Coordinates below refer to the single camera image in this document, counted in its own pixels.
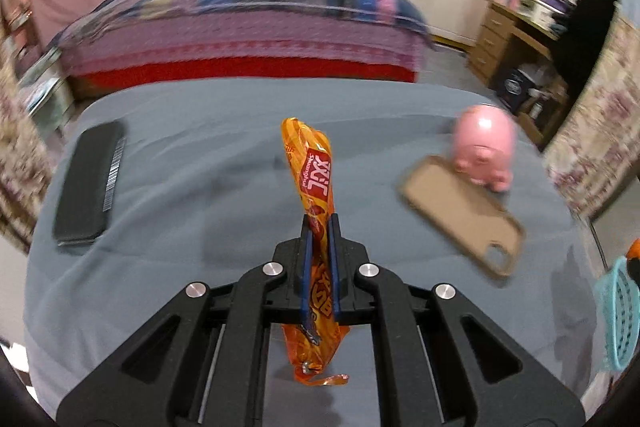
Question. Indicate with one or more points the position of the grey bed sheet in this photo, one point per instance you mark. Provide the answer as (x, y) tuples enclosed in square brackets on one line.
[(204, 193)]

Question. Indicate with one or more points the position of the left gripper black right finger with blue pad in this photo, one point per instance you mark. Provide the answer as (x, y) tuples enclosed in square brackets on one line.
[(439, 360)]

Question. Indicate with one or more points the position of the small orange ball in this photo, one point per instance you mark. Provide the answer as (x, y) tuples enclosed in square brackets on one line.
[(633, 258)]

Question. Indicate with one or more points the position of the wooden desk with drawers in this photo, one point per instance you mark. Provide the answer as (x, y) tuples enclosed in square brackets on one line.
[(508, 40)]

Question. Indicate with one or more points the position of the brown phone case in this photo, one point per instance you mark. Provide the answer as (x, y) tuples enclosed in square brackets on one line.
[(467, 214)]

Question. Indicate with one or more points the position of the floral beige curtain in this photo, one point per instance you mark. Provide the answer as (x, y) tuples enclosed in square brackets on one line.
[(599, 141)]

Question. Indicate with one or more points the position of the black box under desk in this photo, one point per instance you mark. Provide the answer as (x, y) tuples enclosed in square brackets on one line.
[(513, 91)]

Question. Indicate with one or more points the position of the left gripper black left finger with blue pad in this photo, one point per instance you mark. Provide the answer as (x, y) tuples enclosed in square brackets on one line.
[(203, 356)]

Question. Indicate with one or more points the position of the pink piggy bank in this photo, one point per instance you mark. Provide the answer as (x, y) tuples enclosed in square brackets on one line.
[(483, 149)]

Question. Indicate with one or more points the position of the bed with purple cover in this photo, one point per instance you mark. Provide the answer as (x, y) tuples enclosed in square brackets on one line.
[(274, 44)]

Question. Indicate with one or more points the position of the orange snack wrapper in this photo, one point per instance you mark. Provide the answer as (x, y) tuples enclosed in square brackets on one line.
[(313, 343)]

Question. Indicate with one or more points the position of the light blue plastic basket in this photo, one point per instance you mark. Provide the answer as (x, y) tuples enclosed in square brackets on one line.
[(617, 295)]

